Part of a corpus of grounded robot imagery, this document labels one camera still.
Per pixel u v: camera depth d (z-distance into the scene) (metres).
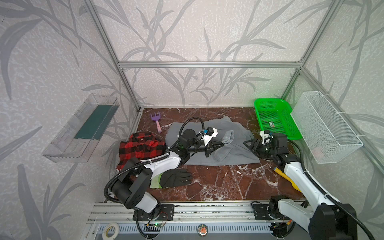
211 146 0.69
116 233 0.68
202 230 0.69
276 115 1.16
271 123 1.12
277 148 0.63
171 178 0.84
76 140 0.65
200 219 0.72
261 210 0.74
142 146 0.89
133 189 0.43
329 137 0.63
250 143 0.75
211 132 0.66
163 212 0.73
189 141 0.66
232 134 0.71
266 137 0.76
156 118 1.14
